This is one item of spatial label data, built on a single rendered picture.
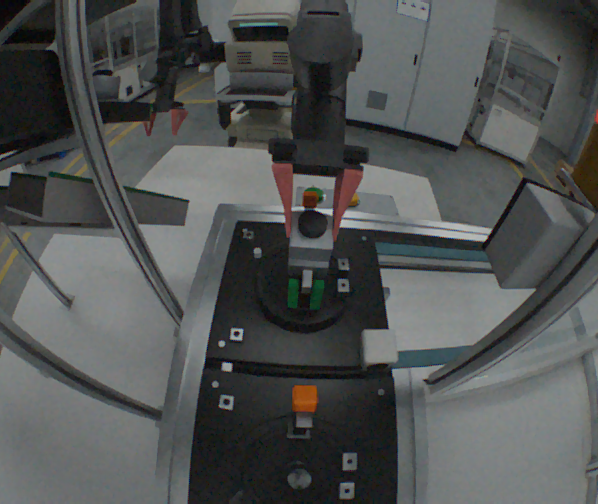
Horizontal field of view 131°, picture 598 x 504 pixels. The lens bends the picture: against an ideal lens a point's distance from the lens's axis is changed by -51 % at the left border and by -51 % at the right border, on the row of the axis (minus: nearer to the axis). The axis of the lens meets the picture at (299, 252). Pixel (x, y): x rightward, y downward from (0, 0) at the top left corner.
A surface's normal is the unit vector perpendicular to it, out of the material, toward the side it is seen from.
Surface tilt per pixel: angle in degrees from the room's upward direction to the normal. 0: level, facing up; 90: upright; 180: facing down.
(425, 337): 0
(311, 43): 48
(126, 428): 0
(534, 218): 90
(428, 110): 90
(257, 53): 98
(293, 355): 0
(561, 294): 90
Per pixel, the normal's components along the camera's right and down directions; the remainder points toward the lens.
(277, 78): -0.17, 0.74
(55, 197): 0.97, 0.20
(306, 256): -0.06, 0.87
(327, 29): -0.09, 0.11
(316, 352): 0.06, -0.65
